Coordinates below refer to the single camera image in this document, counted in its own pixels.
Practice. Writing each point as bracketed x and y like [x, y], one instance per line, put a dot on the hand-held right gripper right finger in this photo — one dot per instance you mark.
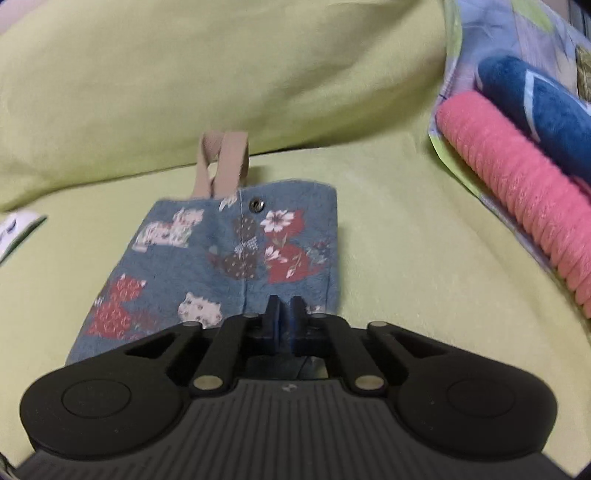
[298, 325]

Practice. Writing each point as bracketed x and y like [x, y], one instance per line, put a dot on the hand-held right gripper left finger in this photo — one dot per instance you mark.
[277, 325]

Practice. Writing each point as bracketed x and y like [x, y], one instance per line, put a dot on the blue floral shopping bag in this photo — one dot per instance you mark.
[194, 277]

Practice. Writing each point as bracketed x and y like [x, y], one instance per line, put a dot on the white tote bag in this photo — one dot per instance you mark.
[16, 230]

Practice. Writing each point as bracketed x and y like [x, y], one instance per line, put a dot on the pink ribbed blanket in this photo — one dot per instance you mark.
[508, 170]

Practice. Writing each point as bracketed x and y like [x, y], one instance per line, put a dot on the light green sofa cover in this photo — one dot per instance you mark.
[138, 92]

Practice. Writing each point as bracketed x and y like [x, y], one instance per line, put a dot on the blue striped plush blanket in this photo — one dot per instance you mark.
[517, 97]

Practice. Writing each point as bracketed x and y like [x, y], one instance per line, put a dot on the patchwork blanket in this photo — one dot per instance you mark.
[498, 27]

